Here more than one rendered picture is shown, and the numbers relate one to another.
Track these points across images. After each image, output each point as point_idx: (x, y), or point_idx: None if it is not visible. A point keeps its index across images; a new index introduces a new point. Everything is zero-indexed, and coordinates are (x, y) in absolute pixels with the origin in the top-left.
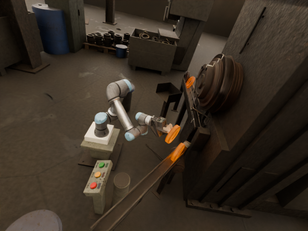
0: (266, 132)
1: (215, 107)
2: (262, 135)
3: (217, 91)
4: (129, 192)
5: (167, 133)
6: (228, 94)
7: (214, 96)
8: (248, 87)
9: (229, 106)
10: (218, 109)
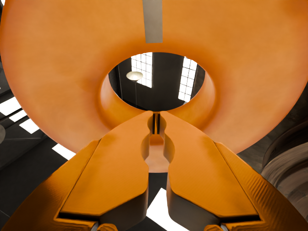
0: (194, 81)
1: (300, 136)
2: (195, 74)
3: (276, 184)
4: None
5: (107, 133)
6: (263, 160)
7: (283, 176)
8: (248, 152)
9: (305, 117)
10: (300, 123)
